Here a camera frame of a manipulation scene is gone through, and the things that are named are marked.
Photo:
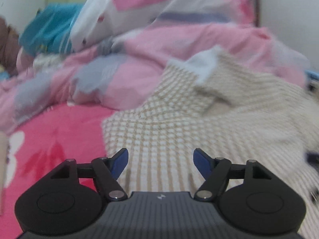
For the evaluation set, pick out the dark wooden door frame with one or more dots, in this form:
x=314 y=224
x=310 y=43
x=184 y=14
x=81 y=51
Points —
x=256 y=5

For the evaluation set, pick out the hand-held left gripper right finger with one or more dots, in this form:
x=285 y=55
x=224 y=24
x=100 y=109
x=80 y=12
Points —
x=200 y=163

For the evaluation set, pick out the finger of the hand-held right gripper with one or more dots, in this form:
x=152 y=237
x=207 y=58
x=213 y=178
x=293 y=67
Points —
x=313 y=158

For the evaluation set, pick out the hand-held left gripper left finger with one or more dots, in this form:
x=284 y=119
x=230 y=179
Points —
x=121 y=163

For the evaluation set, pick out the pink patterned quilt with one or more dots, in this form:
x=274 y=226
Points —
x=174 y=42

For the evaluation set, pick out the teal striped cloth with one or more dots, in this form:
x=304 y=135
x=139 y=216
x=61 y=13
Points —
x=44 y=27

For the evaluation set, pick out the pink floral bed sheet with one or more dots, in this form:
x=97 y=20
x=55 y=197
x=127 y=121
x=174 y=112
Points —
x=62 y=134

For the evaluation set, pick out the beige white houndstooth jacket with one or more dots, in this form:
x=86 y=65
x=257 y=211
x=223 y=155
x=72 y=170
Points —
x=187 y=129

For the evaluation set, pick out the white striped cloth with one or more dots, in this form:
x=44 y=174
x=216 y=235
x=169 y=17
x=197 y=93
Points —
x=47 y=62

